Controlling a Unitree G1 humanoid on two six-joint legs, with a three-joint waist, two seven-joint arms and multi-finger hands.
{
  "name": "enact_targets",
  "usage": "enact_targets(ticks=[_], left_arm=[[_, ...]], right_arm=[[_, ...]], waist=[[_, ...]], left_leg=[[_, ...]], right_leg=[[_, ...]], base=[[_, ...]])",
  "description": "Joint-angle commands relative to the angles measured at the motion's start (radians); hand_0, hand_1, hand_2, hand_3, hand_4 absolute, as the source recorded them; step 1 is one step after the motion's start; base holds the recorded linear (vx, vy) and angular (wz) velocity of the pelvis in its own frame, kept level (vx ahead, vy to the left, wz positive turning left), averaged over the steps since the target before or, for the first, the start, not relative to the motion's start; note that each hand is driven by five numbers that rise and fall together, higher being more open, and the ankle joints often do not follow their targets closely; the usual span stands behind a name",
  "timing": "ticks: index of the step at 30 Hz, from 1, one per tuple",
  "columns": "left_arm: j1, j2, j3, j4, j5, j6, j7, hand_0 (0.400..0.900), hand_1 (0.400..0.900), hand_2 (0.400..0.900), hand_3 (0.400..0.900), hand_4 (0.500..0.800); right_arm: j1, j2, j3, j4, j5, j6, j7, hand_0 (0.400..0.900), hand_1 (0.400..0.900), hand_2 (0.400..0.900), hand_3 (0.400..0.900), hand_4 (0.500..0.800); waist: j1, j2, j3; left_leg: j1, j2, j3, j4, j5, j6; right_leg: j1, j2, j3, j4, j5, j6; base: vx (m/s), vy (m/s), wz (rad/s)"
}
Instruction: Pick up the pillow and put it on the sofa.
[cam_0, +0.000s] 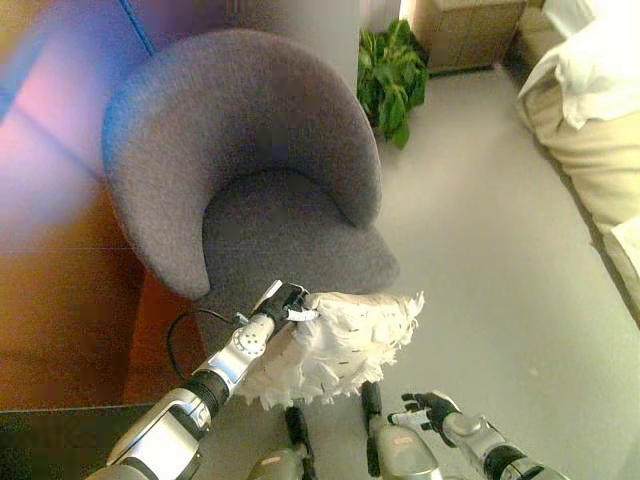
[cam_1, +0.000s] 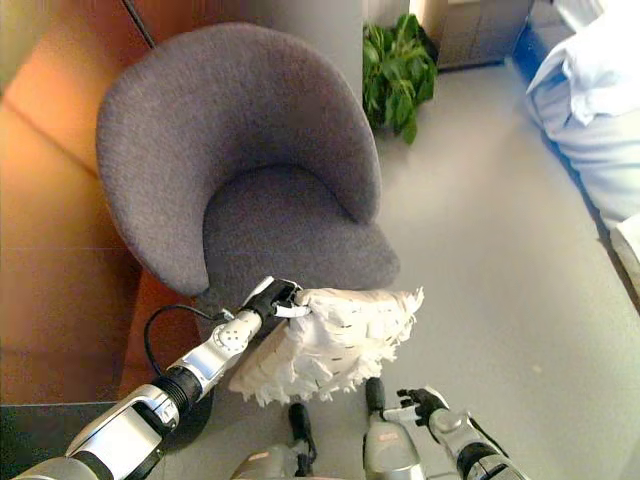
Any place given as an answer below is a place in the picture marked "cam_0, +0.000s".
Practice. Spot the beige bed base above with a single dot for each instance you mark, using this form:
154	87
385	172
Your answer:
622	270

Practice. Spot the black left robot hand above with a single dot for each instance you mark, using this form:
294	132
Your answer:
285	305

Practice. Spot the silver left robot leg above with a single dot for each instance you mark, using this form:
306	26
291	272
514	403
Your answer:
290	445

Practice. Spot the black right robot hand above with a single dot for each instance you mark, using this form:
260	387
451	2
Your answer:
430	410

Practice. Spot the green potted plant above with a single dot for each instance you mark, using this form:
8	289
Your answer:
392	80

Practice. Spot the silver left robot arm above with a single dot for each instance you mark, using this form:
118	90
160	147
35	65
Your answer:
200	400

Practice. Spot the white fringed cloth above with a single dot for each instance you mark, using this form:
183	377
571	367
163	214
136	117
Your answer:
345	345

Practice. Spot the silver robot leg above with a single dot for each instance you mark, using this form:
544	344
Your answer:
395	445
290	445

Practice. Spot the grey fabric tub armchair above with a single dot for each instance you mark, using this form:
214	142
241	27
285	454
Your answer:
245	170

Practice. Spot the white bed duvet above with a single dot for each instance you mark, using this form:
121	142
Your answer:
585	100

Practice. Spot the silver right robot leg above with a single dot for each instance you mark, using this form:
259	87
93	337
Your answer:
395	445

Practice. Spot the grey panelled cabinet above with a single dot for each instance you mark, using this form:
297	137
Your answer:
475	35

